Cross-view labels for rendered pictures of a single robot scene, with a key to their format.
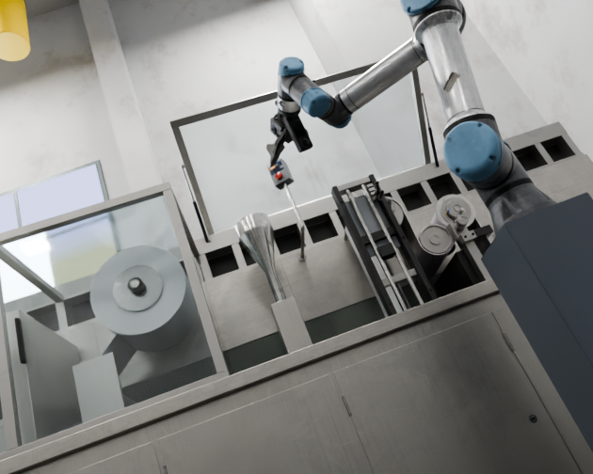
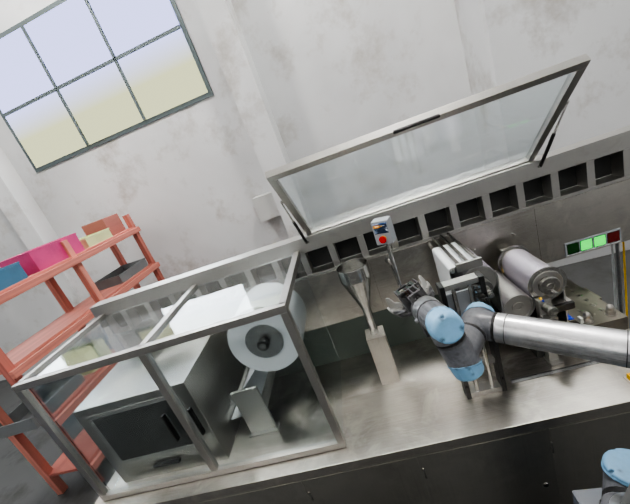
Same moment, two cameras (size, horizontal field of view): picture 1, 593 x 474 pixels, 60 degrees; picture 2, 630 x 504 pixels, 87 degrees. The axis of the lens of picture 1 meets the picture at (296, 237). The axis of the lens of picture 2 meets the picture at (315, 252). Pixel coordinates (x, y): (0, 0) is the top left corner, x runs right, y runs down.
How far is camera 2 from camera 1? 1.60 m
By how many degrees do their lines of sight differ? 46
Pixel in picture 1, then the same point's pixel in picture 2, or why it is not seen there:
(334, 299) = not seen: hidden behind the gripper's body
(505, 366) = (542, 459)
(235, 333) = (332, 315)
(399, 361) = (467, 453)
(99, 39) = not seen: outside the picture
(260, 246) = (359, 296)
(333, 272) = (413, 272)
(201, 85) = not seen: outside the picture
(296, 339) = (384, 363)
